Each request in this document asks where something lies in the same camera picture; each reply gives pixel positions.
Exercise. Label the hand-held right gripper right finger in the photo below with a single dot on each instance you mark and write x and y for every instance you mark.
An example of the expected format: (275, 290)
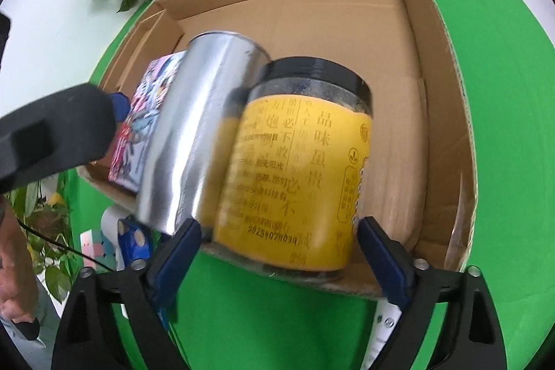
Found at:
(386, 261)

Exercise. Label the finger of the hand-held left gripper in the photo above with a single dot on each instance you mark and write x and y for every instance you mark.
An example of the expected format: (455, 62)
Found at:
(120, 107)

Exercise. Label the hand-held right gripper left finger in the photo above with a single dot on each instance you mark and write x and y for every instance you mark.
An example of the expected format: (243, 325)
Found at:
(173, 266)

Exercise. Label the colourful printed box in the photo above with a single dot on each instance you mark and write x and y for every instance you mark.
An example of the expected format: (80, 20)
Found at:
(143, 123)

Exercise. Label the blue package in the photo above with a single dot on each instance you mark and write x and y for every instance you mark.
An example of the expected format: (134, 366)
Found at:
(134, 242)

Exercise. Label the white bottle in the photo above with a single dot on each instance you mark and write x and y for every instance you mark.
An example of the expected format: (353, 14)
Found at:
(383, 326)

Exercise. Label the white handheld fan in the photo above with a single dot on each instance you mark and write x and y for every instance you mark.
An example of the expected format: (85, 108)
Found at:
(112, 231)

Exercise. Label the silver metal can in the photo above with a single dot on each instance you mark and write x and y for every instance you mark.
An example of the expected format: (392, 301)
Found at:
(190, 123)

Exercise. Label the yellow label clear jar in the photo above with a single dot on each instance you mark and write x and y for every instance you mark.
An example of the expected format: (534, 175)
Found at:
(295, 170)

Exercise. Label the large cardboard box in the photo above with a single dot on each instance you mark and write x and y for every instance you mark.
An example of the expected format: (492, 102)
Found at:
(381, 92)

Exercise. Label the person's left hand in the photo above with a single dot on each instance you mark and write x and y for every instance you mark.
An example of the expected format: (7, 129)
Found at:
(17, 266)

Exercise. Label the pastel puzzle cube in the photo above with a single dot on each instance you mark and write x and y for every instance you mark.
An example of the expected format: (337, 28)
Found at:
(97, 251)

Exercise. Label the green leafy plant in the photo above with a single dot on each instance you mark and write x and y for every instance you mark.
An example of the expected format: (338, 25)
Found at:
(47, 222)

